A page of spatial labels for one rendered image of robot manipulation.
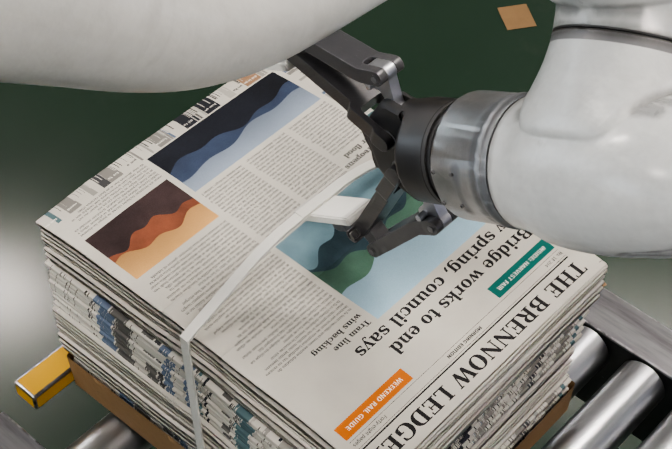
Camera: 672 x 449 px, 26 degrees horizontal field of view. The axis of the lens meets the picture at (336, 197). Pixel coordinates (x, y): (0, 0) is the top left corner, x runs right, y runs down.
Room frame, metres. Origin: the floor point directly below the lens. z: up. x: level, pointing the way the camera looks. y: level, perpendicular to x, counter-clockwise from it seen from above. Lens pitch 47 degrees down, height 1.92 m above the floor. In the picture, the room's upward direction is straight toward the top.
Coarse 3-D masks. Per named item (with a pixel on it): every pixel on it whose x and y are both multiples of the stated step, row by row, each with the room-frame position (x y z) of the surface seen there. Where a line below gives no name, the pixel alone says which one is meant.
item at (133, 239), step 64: (192, 128) 0.92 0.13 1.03; (256, 128) 0.92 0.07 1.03; (320, 128) 0.92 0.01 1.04; (128, 192) 0.84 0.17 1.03; (192, 192) 0.84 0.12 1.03; (256, 192) 0.84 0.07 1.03; (64, 256) 0.80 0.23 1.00; (128, 256) 0.77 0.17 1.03; (192, 256) 0.77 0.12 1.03; (64, 320) 0.80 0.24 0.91; (128, 320) 0.75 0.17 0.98; (128, 384) 0.75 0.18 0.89
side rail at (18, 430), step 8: (0, 416) 0.78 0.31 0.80; (8, 416) 0.78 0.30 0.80; (0, 424) 0.77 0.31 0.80; (8, 424) 0.77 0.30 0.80; (16, 424) 0.77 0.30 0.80; (0, 432) 0.76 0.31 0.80; (8, 432) 0.76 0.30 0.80; (16, 432) 0.76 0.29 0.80; (24, 432) 0.76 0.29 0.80; (0, 440) 0.75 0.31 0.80; (8, 440) 0.75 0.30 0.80; (16, 440) 0.75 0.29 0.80; (24, 440) 0.75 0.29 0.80; (32, 440) 0.75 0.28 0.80; (0, 448) 0.74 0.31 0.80; (8, 448) 0.74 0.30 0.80; (16, 448) 0.74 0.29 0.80; (24, 448) 0.74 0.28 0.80; (32, 448) 0.74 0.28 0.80; (40, 448) 0.74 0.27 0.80
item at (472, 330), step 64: (384, 256) 0.77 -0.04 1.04; (448, 256) 0.77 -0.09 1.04; (512, 256) 0.77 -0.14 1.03; (576, 256) 0.77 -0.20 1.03; (320, 320) 0.70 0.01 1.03; (384, 320) 0.70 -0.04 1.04; (448, 320) 0.70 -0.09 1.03; (512, 320) 0.71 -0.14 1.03; (576, 320) 0.76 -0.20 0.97; (256, 384) 0.64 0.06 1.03; (320, 384) 0.64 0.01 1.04; (384, 384) 0.64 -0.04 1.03; (448, 384) 0.65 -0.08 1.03; (512, 384) 0.69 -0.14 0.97; (256, 448) 0.65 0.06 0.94; (320, 448) 0.60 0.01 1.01; (384, 448) 0.59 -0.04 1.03; (448, 448) 0.63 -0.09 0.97; (512, 448) 0.72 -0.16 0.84
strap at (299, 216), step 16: (352, 176) 0.83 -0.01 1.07; (320, 192) 0.81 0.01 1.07; (336, 192) 0.81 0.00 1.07; (304, 208) 0.79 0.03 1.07; (288, 224) 0.77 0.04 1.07; (272, 240) 0.76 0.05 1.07; (256, 256) 0.74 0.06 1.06; (240, 272) 0.73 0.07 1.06; (224, 288) 0.72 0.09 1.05; (208, 304) 0.71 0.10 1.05; (208, 320) 0.70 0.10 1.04; (192, 336) 0.69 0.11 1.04
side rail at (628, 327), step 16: (592, 304) 0.91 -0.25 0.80; (608, 304) 0.91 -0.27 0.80; (624, 304) 0.91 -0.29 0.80; (592, 320) 0.89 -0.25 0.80; (608, 320) 0.89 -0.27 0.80; (624, 320) 0.89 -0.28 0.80; (640, 320) 0.89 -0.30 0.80; (608, 336) 0.87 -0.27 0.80; (624, 336) 0.87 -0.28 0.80; (640, 336) 0.87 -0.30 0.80; (656, 336) 0.87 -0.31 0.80; (624, 352) 0.86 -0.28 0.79; (640, 352) 0.85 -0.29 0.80; (656, 352) 0.85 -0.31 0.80; (608, 368) 0.86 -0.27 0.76; (656, 368) 0.83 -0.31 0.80; (592, 384) 0.87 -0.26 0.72; (656, 416) 0.82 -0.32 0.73; (640, 432) 0.83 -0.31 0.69
